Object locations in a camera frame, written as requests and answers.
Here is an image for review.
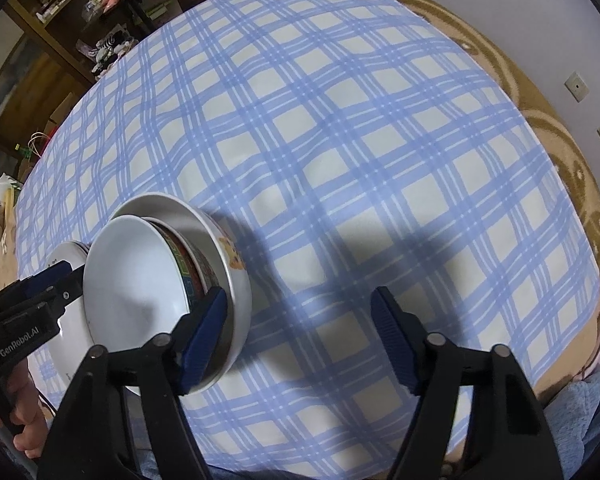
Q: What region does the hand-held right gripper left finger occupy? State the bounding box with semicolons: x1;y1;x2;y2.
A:
37;287;229;480

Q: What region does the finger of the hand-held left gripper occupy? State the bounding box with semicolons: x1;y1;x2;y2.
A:
21;260;86;300
54;274;86;320

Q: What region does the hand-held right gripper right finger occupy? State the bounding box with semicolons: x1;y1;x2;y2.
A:
370;285;564;480

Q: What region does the white cherry print plate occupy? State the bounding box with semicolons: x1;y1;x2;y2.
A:
45;240;146;398

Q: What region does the small red patterned bowl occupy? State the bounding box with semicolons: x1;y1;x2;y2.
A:
82;215;208;397

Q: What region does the large white bowl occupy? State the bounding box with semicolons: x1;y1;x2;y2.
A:
111;192;253;395

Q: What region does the small bowl with round print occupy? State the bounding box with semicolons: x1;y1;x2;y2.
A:
142;216;231;311

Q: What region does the person's left hand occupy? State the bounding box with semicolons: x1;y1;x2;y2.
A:
7;366;49;462

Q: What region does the wooden wardrobe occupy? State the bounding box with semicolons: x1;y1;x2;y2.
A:
0;10;81;136

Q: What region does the blue plaid cloth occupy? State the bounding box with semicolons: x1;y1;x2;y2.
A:
15;0;600;468

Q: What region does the light blue fleece garment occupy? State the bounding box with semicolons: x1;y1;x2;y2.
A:
542;364;600;480

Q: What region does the wooden corner shelf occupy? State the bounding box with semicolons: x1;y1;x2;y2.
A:
0;0;111;91

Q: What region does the wicker basket with plush toys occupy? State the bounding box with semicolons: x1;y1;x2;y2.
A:
75;25;133;78

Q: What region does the small side table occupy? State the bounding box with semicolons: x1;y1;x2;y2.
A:
82;0;181;41

